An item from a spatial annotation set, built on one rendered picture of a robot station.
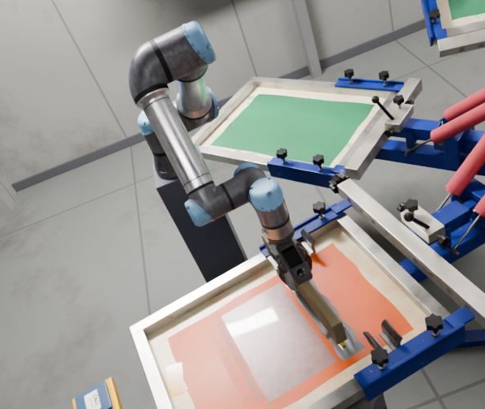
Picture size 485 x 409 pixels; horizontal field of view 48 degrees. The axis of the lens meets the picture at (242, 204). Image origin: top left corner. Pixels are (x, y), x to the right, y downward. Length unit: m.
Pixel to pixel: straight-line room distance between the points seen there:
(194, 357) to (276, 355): 0.25
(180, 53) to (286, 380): 0.89
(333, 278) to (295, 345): 0.25
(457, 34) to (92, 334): 2.43
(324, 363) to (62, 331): 2.20
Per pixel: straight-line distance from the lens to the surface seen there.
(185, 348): 1.68
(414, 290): 1.57
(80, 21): 4.29
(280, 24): 4.49
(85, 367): 3.19
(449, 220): 1.67
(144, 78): 1.40
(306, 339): 1.57
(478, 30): 2.36
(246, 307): 1.69
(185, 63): 1.42
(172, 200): 1.90
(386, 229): 1.66
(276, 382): 1.52
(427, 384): 2.55
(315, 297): 1.41
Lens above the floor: 2.23
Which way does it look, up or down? 39 degrees down
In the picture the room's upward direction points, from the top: 22 degrees counter-clockwise
